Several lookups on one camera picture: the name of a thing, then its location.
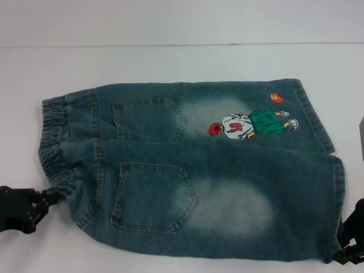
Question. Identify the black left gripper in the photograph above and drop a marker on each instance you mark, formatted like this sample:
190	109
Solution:
14	209

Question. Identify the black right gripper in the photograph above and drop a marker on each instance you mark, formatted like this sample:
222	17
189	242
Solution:
355	219

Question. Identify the blue denim shorts with embroidery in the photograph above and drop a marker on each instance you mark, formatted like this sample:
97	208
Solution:
216	182

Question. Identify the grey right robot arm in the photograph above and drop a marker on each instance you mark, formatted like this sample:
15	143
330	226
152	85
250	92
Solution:
362	139

